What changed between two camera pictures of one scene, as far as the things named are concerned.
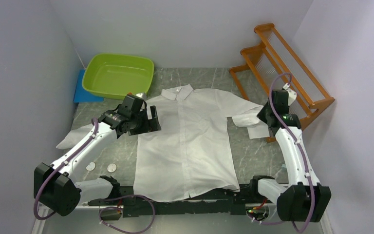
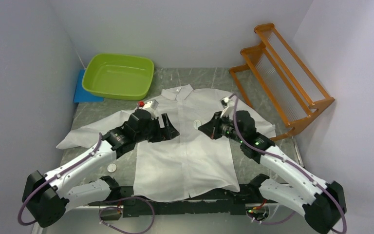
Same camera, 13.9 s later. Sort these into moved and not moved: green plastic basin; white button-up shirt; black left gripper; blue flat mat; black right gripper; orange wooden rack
Moved: black right gripper; black left gripper
Not moved: blue flat mat; orange wooden rack; white button-up shirt; green plastic basin
